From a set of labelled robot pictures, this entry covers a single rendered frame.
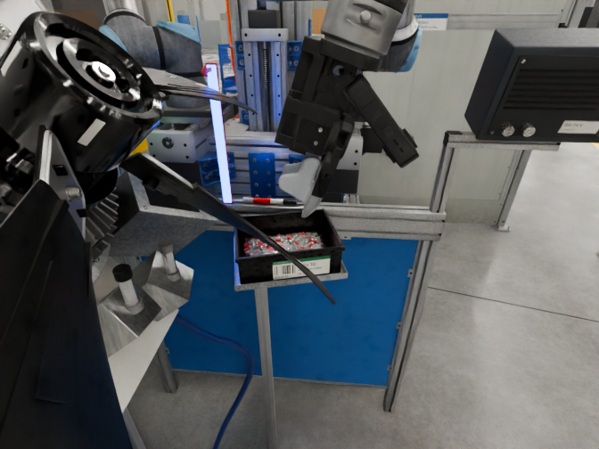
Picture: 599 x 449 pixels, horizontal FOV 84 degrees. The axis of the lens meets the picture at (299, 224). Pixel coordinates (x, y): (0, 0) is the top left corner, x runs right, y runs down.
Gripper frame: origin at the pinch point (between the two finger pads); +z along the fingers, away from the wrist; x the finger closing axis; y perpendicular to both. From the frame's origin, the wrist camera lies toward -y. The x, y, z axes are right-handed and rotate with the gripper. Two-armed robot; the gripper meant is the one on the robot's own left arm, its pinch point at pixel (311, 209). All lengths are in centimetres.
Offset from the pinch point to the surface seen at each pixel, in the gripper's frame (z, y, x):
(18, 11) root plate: -13.5, 33.9, 5.2
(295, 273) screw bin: 21.4, -3.0, -12.3
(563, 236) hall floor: 47, -192, -170
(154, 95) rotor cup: -10.3, 19.7, 6.5
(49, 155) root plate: -7.4, 21.5, 18.8
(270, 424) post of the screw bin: 88, -14, -18
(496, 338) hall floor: 73, -112, -75
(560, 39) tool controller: -32, -35, -32
